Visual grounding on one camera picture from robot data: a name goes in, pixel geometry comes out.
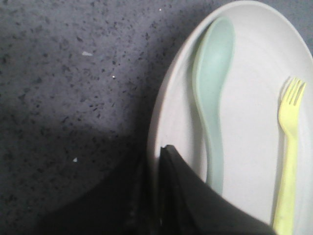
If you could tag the yellow plastic fork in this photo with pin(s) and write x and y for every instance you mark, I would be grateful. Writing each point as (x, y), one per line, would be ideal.
(288, 114)

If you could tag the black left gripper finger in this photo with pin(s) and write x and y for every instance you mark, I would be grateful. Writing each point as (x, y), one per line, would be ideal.
(187, 206)

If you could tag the white round plate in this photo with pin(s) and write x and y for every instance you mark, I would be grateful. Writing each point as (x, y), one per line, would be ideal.
(268, 51)

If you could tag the pale green plastic spoon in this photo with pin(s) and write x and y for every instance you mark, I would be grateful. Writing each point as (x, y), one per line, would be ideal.
(211, 65)

